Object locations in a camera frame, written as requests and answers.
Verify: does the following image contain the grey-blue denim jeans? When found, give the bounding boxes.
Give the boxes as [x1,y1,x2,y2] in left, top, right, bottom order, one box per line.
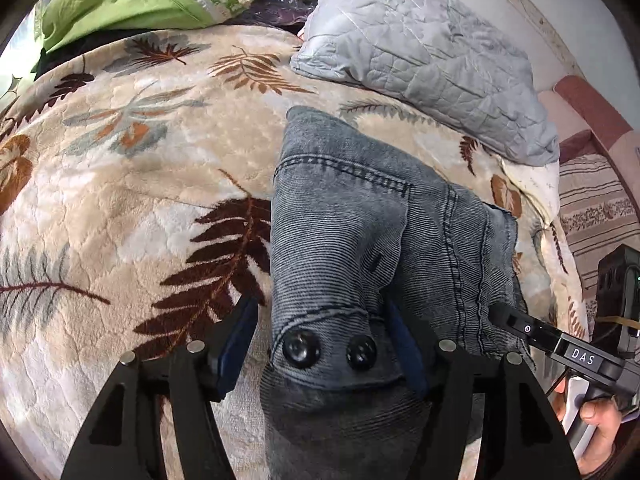
[260,106,524,479]

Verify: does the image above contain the person right hand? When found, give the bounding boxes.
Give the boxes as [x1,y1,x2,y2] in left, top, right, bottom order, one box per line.
[577,399,622,479]

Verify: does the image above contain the striped pink sofa cushion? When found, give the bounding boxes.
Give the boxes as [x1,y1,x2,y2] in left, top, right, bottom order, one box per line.
[556,152,640,306]

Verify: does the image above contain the white floral pillow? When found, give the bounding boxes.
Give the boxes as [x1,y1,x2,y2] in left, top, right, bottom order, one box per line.
[500,159,560,229]

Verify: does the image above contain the pink red sofa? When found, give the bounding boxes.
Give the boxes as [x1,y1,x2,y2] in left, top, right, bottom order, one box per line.
[538,76,640,203]

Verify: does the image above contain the leaf pattern fleece blanket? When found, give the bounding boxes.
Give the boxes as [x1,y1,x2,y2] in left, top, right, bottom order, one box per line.
[1,26,587,479]

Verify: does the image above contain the grey quilted pillow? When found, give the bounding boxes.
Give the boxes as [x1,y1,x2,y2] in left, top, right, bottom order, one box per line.
[291,0,560,167]

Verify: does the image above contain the dark purple cloth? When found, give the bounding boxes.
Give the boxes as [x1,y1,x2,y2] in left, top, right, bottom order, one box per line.
[227,0,316,35]

